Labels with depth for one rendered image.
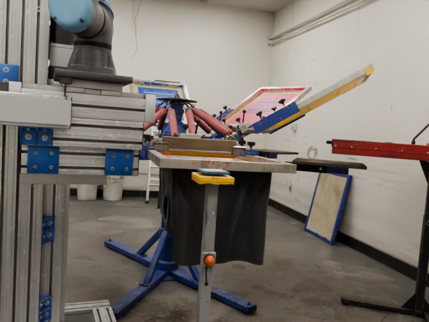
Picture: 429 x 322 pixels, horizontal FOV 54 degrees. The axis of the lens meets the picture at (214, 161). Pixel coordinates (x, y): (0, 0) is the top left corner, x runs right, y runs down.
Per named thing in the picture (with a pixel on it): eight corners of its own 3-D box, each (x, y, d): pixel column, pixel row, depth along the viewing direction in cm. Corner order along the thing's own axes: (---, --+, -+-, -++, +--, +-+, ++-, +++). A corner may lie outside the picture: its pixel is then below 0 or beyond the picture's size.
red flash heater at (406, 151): (422, 160, 288) (424, 142, 287) (438, 164, 243) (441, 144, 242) (330, 153, 303) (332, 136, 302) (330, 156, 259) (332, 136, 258)
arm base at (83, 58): (67, 70, 124) (69, 36, 123) (65, 75, 138) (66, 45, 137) (119, 76, 129) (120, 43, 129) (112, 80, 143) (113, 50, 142)
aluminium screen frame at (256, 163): (295, 173, 179) (297, 165, 178) (159, 167, 164) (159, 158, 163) (239, 158, 254) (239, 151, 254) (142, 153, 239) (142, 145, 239)
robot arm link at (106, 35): (117, 49, 138) (119, 7, 137) (103, 40, 125) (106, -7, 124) (82, 46, 139) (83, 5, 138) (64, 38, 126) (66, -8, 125)
